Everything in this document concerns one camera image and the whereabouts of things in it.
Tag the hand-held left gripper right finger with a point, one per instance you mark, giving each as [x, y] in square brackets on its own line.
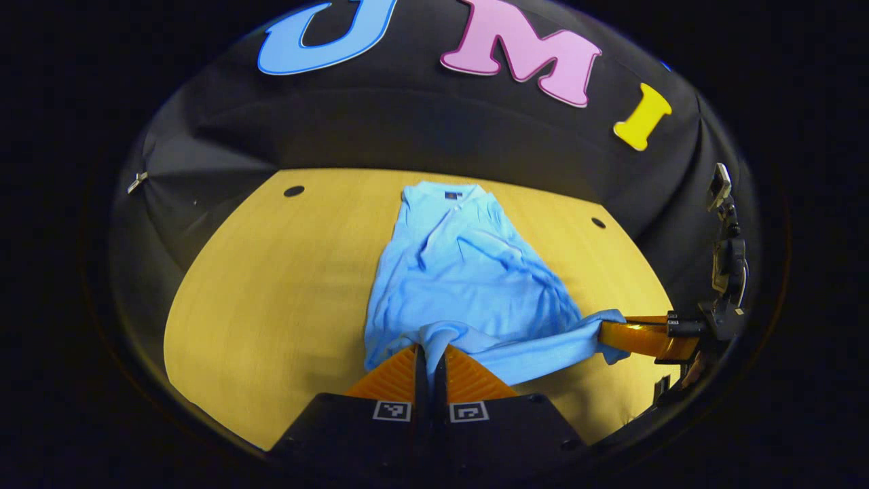
[440, 387]

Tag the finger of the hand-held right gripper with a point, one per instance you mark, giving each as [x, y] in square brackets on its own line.
[645, 339]
[648, 318]

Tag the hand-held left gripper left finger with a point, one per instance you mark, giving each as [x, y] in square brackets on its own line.
[419, 380]

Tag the white backdrop clip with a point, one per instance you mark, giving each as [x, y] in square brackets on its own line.
[137, 181]

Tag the light blue T-shirt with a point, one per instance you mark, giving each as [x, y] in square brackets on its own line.
[461, 272]

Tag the black backdrop cloth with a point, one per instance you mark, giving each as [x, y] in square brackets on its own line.
[407, 129]

